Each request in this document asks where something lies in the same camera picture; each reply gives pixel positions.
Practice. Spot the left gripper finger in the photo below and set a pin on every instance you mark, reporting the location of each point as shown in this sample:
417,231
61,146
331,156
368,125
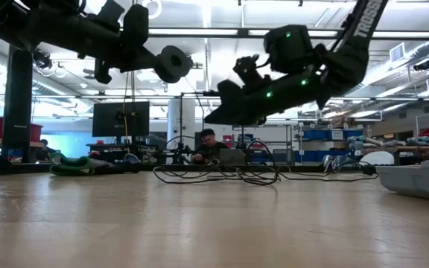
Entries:
152,61

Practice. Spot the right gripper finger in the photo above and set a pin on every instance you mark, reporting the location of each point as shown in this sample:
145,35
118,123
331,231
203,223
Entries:
233,119

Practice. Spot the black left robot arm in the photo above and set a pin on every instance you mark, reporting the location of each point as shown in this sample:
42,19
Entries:
50,33

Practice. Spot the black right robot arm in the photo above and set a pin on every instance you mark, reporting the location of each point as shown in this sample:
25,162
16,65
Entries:
348,63

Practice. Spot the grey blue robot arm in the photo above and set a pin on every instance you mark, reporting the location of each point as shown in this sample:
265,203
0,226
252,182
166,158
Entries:
363,142
423,140

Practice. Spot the person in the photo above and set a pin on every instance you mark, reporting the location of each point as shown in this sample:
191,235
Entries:
209,139
46,150

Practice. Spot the grey laptop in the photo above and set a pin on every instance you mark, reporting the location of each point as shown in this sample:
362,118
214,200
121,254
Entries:
231,157

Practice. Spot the white column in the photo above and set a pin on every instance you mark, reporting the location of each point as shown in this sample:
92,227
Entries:
189,123

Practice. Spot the shelf with blue bins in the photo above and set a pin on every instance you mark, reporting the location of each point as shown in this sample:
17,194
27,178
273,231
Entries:
318,134

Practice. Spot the black framed ceiling light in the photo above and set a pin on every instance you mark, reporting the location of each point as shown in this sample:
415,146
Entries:
199,32

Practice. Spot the black monitor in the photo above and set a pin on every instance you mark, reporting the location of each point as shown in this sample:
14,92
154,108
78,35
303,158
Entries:
106,119

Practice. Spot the silver blue bundle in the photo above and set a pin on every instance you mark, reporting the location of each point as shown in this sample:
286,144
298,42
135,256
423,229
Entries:
333,163

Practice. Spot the black green work glove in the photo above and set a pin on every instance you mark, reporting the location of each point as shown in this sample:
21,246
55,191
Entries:
73,172
69,158

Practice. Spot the wooden work table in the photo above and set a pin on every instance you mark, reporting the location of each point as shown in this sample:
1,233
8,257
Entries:
423,149

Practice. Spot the grey plastic tool case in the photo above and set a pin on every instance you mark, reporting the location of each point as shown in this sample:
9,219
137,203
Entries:
415,182

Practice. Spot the black metal frame stand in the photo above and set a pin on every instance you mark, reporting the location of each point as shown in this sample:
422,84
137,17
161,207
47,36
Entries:
211,93

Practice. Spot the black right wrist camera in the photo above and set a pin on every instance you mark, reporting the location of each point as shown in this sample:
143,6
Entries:
250,72

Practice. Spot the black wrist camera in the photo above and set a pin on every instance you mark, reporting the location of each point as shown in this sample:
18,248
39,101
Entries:
110,16
250,72

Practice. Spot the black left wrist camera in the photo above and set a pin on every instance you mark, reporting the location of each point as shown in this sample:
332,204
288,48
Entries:
110,16

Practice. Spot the black table frame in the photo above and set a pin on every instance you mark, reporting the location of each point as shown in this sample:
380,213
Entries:
304,168

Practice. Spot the black vertical post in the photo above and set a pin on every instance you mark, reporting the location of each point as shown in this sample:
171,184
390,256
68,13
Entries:
17,111

